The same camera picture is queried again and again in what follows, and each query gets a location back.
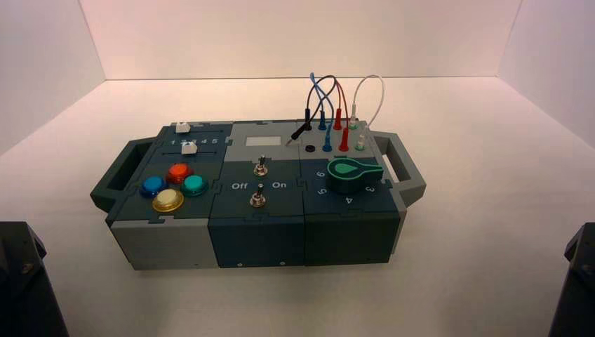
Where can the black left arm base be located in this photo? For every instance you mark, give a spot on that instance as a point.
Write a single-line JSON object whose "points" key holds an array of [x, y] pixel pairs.
{"points": [[23, 288]]}

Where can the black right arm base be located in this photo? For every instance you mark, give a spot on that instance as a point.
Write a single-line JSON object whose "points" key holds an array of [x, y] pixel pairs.
{"points": [[578, 297]]}

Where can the white rectangular display window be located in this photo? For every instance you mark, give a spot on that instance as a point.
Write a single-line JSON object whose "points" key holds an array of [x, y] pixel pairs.
{"points": [[263, 141]]}

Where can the green rotary knob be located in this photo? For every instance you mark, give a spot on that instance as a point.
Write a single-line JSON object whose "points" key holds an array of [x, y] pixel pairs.
{"points": [[346, 169]]}

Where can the grey and teal control box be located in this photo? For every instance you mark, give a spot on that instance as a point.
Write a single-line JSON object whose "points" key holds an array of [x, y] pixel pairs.
{"points": [[255, 242]]}

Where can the teal round push button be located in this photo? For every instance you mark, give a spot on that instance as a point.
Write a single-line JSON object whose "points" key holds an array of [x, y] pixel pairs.
{"points": [[194, 184]]}

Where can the white slider knob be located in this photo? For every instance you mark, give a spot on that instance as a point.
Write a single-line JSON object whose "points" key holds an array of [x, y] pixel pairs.
{"points": [[182, 126], [189, 148]]}

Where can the red round push button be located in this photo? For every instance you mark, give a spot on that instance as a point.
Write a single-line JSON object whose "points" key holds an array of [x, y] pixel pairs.
{"points": [[179, 172]]}

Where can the yellow round push button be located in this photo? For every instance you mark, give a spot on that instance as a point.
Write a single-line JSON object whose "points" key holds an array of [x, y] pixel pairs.
{"points": [[168, 200]]}

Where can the blue round push button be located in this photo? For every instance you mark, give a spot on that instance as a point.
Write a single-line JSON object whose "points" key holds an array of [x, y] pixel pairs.
{"points": [[152, 185]]}

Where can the metal toggle switch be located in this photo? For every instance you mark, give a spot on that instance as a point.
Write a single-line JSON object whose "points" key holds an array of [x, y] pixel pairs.
{"points": [[261, 169], [258, 201]]}

